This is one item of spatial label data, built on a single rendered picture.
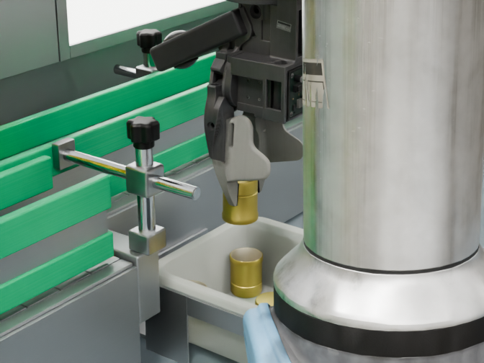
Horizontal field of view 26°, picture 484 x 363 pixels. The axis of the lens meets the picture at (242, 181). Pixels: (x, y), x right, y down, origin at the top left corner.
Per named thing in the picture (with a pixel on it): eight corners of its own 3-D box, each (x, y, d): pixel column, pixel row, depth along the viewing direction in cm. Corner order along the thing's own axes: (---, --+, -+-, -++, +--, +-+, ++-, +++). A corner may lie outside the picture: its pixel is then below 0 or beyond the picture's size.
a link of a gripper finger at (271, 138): (297, 203, 101) (291, 117, 96) (245, 189, 104) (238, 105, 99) (313, 188, 103) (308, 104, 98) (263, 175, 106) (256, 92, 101)
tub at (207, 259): (245, 280, 119) (245, 210, 115) (423, 342, 106) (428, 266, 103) (142, 345, 106) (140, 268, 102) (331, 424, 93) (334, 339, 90)
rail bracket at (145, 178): (75, 214, 104) (68, 93, 99) (208, 259, 95) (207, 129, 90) (53, 224, 102) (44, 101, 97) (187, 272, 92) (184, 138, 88)
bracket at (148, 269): (93, 281, 106) (90, 218, 103) (165, 310, 100) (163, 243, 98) (68, 295, 103) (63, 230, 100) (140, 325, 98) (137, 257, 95)
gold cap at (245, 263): (267, 259, 110) (266, 296, 112) (257, 245, 114) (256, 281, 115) (235, 263, 109) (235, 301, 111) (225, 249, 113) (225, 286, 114)
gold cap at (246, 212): (265, 215, 103) (265, 174, 102) (244, 228, 101) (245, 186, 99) (235, 207, 105) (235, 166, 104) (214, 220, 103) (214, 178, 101)
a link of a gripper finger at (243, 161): (257, 223, 95) (267, 124, 93) (204, 207, 99) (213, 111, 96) (276, 216, 98) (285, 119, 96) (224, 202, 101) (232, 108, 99)
